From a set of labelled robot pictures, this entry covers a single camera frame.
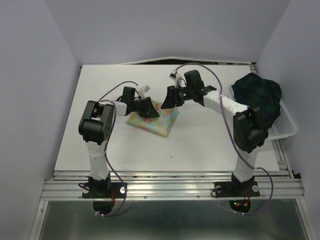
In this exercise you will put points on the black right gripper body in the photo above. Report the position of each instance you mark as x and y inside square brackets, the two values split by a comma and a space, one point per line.
[182, 95]

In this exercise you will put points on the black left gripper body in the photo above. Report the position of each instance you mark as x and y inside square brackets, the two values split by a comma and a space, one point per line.
[139, 106]

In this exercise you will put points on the pastel floral skirt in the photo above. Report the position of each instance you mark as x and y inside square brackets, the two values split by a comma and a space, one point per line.
[160, 126]

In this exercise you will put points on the dark green plaid skirt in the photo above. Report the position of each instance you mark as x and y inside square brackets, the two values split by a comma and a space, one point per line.
[257, 92]

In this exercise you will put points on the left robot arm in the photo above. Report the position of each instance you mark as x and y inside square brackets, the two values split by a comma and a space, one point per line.
[96, 127]

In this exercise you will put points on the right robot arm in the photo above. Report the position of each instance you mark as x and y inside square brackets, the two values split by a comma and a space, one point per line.
[244, 126]

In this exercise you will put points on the white plastic basket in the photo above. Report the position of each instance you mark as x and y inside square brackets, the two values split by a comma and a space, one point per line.
[283, 127]

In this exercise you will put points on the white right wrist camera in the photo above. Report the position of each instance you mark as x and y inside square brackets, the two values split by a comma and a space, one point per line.
[178, 79]

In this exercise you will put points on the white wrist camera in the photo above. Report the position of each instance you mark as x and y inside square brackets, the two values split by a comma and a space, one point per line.
[178, 79]
[142, 90]

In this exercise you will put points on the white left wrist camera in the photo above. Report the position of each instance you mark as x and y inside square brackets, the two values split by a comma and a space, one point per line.
[142, 90]

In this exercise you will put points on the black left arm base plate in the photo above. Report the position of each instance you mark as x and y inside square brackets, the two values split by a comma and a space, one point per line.
[107, 204]

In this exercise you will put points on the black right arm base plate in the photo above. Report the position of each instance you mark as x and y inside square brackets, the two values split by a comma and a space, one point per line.
[239, 195]

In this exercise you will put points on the aluminium mounting rail frame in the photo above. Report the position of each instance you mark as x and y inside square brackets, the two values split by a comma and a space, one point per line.
[169, 179]

